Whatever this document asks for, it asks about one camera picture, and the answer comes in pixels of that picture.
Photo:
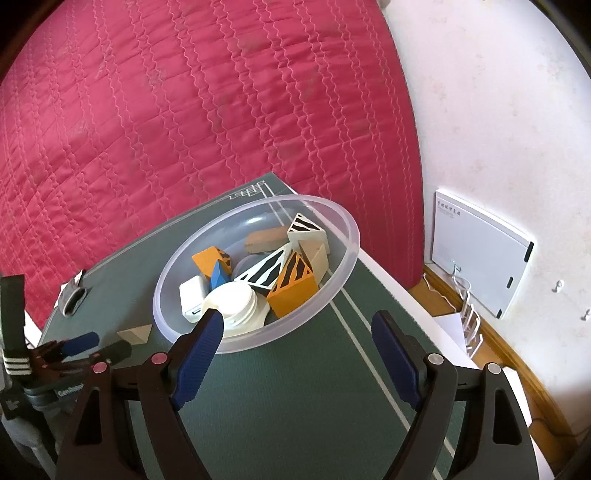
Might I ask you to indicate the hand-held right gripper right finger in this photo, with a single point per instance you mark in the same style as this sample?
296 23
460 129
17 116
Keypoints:
397 360

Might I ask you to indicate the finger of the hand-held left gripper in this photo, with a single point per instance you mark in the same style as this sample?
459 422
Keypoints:
81 344
115 354

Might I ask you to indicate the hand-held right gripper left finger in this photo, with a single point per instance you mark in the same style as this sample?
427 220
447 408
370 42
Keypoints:
198 355

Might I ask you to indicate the plain wooden wedge block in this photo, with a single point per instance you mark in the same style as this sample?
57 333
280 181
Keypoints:
316 258
136 333

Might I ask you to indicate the white plug charger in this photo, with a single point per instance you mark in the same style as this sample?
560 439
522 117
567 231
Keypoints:
191 295

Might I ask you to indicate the blue wooden block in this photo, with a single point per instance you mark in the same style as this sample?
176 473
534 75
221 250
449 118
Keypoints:
219 277

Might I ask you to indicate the orange black-striped block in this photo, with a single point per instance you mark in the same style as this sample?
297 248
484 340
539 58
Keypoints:
207 261
295 290

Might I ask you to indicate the tan wooden block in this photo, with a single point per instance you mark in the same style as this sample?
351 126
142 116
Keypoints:
268 237

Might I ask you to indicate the clear plastic bowl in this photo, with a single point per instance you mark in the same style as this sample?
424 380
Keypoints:
258 207

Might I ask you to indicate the grey work glove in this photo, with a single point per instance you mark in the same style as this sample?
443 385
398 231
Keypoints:
69 302

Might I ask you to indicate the white papers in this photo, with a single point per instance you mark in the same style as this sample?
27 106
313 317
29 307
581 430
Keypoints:
450 330

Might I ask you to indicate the red quilted blanket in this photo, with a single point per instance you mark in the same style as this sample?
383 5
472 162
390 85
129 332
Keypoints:
184 115

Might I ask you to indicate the white wall panel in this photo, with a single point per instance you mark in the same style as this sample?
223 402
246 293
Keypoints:
475 249

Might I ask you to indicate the wall screw hook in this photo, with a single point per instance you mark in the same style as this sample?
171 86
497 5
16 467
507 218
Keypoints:
585 316
558 286

